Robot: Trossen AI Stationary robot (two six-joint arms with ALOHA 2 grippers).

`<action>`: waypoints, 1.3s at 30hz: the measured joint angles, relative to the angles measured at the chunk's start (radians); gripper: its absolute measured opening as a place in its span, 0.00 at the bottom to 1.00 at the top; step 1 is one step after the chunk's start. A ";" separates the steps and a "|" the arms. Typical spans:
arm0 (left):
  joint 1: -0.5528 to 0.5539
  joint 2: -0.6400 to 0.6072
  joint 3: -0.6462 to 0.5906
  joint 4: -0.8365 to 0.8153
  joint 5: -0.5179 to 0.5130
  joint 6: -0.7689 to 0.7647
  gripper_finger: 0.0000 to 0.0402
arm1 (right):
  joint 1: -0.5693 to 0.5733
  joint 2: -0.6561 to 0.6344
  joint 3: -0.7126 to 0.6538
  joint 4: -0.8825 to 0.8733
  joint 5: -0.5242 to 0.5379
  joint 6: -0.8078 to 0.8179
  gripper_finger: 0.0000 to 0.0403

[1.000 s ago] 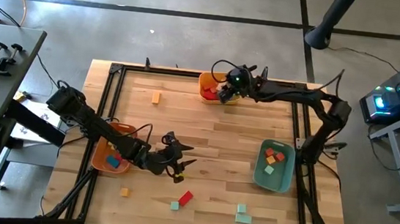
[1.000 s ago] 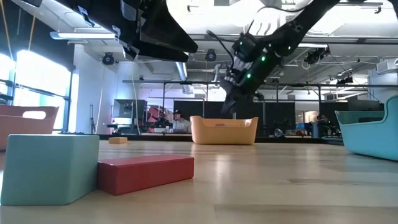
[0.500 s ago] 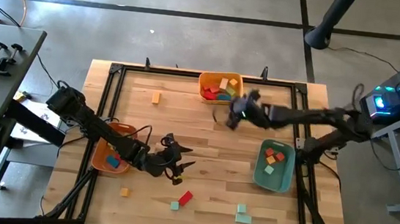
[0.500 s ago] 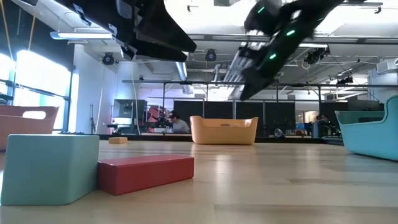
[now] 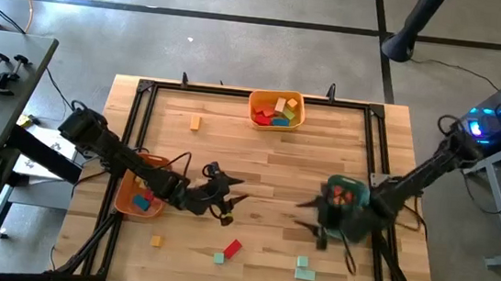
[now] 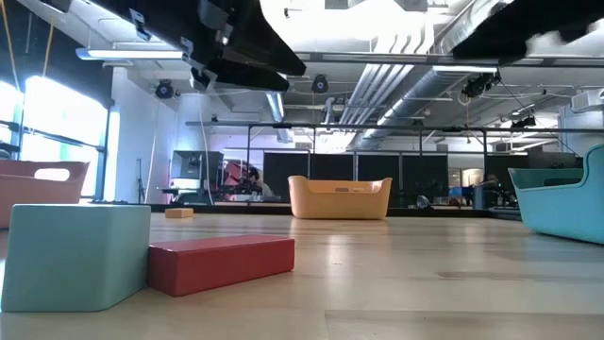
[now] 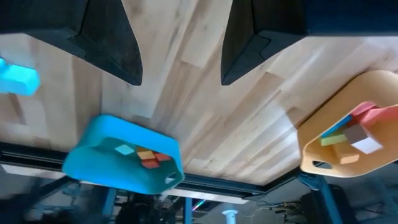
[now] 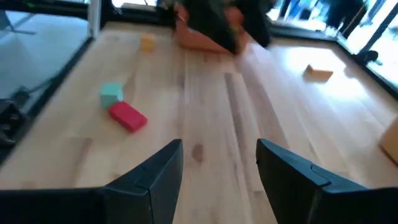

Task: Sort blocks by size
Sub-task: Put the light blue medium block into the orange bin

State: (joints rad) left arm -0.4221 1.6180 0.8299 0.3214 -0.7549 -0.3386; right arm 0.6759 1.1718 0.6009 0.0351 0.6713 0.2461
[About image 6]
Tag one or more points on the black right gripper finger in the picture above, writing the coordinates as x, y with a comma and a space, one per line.
514, 28

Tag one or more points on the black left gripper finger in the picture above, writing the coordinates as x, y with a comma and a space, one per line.
264, 47
250, 80

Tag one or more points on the red block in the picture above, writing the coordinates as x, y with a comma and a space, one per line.
217, 266

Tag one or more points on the teal plastic bin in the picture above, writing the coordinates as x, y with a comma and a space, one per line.
557, 217

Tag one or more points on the pale teal block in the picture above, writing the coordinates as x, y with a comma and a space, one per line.
71, 260

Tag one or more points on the black hanging ceiling device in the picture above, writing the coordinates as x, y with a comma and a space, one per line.
479, 85

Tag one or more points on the round black hanging device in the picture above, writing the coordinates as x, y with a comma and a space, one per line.
164, 89
320, 84

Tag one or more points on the white ceiling box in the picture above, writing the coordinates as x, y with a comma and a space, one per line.
587, 100

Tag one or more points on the red equipment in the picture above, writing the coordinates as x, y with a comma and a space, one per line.
231, 172

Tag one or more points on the small black ceiling device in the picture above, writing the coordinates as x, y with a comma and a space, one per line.
524, 122

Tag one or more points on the grey monitor cart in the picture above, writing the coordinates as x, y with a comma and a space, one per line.
196, 165

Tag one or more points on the person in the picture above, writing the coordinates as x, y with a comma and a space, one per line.
256, 181
493, 183

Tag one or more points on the black partition panel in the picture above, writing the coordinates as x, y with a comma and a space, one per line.
330, 170

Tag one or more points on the yellow plastic bin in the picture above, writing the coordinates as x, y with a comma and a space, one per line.
340, 200

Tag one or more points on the light orange flat block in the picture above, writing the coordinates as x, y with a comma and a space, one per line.
179, 213

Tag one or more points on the bright window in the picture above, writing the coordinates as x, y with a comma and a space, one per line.
61, 123

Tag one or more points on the orange plastic bin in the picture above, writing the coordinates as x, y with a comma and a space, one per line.
28, 196

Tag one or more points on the silver ventilation duct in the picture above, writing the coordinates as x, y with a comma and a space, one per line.
424, 85

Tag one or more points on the black metal rack frame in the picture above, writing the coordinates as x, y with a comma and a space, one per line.
377, 127

